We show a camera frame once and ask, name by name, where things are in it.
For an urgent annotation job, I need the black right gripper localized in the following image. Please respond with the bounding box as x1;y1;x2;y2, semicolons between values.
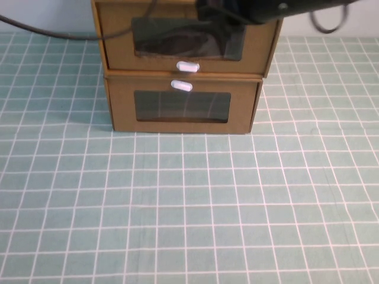
196;0;261;57

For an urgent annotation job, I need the cardboard lower drawer with window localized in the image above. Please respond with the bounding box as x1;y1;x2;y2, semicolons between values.
102;68;264;135

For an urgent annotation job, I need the cardboard drawer with clean window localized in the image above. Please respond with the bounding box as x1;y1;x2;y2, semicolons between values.
106;76;259;134

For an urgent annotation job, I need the cardboard upper drawer with window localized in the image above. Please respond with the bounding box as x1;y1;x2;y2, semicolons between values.
91;0;288;79

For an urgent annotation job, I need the green white-grid tablecloth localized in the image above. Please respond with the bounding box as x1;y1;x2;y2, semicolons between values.
0;31;379;284

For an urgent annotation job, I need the white plastic drawer handle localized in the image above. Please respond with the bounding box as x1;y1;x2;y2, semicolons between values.
169;79;194;92
175;60;200;73

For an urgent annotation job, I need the black looped cable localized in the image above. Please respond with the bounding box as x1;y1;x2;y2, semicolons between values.
309;2;349;34

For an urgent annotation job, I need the black thick cable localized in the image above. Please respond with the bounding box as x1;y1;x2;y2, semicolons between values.
0;0;158;40

